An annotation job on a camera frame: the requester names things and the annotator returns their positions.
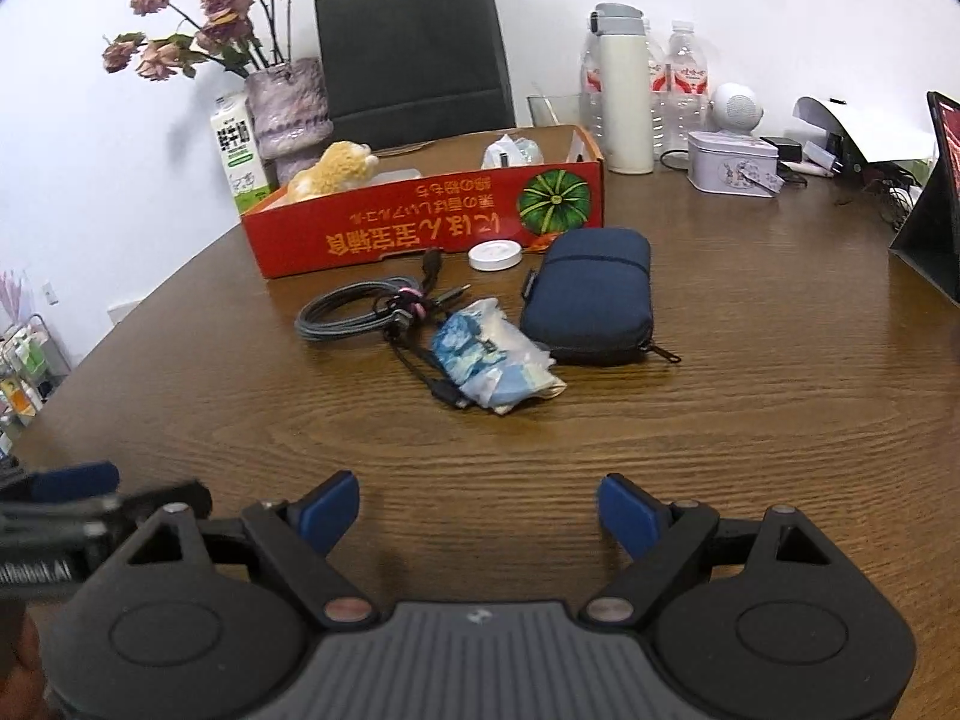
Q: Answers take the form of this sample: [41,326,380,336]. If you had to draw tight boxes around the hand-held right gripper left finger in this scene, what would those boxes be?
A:
[103,469,380,632]

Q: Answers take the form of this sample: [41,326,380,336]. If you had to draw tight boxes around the clear water bottle red label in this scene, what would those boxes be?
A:
[646,39,670,160]
[665,20,710,152]

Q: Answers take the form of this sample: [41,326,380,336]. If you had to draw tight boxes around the black paper bag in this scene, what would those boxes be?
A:
[313,0,518,152]

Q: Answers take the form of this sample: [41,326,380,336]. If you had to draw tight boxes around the clear bag of blue packets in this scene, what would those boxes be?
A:
[430,298,568,416]

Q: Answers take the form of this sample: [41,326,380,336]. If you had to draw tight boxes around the tablet with black case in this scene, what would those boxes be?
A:
[888,90,960,295]

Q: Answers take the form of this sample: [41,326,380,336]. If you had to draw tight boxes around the storage rack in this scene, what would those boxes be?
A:
[0,268,74,460]

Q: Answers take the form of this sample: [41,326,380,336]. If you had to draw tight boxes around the green white milk carton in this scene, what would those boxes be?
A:
[209,91,272,215]

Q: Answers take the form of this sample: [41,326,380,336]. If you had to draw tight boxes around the grey braided cable coil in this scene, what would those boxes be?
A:
[295,277,473,344]

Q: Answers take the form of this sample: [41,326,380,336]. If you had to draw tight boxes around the purple white ceramic vase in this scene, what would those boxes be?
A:
[245,57,333,185]

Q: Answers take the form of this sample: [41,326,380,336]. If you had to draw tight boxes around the white tin box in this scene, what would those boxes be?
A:
[687,130,782,199]

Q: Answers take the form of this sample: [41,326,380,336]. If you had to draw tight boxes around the dried pink roses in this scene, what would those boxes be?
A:
[102,0,302,85]

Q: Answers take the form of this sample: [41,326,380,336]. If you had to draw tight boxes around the flat white round disc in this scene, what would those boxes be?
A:
[468,239,521,270]

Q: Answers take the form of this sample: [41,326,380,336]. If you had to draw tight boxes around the orange cardboard box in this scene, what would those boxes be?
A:
[241,124,605,280]

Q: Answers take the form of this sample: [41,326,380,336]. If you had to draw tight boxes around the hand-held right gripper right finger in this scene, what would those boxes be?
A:
[585,472,856,627]

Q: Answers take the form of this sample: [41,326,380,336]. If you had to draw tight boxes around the white round speaker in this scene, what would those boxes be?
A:
[709,82,767,140]

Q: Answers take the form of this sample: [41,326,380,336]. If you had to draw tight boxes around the crumpled clear plastic bag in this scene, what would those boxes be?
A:
[480,133,545,170]

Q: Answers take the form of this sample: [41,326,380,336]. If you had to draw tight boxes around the white paper sheet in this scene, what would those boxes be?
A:
[793,95,940,165]

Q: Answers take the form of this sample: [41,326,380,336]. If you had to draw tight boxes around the wooden desktop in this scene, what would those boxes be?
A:
[0,124,960,720]

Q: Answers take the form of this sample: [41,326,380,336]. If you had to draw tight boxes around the white thermos bottle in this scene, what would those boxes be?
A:
[588,4,656,176]

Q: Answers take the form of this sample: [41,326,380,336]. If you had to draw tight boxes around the tangle of black cables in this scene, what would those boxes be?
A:
[872,175,932,231]

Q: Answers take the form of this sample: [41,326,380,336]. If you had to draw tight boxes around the black usb cable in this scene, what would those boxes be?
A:
[381,247,473,411]

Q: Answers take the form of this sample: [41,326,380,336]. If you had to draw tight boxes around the navy zip pouch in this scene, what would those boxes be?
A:
[519,228,683,368]

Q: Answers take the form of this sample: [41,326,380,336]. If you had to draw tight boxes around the clear acrylic holder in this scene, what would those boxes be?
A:
[526,93,583,129]

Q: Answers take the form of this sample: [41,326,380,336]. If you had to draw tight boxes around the yellow plush toy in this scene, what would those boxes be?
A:
[287,140,380,204]

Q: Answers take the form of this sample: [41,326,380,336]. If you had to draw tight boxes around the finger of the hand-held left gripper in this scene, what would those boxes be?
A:
[118,480,215,535]
[0,461,122,518]

